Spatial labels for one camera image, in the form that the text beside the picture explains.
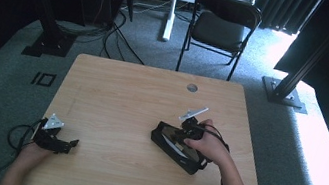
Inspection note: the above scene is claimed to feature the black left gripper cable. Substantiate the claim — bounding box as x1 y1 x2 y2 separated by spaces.
0 111 47 185

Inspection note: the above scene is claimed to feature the black metal stand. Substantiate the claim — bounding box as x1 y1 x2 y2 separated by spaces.
257 8 329 119
6 0 84 64

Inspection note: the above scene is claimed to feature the white desk frame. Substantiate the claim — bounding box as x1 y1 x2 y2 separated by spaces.
160 0 261 56

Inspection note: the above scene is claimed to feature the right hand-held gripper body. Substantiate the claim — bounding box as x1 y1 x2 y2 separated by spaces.
174 102 211 145

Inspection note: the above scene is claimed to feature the bundle of floor cables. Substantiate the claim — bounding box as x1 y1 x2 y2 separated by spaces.
51 0 172 69

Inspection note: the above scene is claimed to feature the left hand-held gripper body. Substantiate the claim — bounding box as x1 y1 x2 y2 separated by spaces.
30 110 77 156

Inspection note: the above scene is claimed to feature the person's right hand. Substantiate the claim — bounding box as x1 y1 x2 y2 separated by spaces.
180 115 236 168

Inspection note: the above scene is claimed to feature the black folding chair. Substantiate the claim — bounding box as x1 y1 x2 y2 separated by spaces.
174 0 266 86

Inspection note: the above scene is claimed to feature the person's left hand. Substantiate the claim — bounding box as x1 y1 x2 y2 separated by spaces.
16 140 56 171

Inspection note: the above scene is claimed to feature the dark curtain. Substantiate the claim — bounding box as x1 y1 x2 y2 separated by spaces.
194 0 325 40

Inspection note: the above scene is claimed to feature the grey table cable grommet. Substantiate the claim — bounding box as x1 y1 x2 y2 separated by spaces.
185 82 199 94

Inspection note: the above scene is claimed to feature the black pencil case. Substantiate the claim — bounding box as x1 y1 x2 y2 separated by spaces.
145 119 215 179

